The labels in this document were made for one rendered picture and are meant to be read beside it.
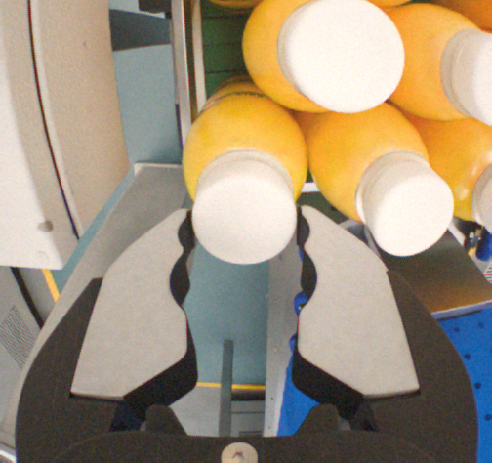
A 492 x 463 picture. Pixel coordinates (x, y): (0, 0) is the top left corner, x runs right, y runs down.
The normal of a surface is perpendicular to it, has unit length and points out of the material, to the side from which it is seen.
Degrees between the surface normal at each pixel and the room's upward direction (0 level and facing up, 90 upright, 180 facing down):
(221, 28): 0
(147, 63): 0
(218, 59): 0
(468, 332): 90
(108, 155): 90
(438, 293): 90
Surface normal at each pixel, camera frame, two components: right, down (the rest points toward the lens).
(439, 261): -0.04, -0.85
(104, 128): 1.00, -0.03
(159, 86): 0.00, 0.52
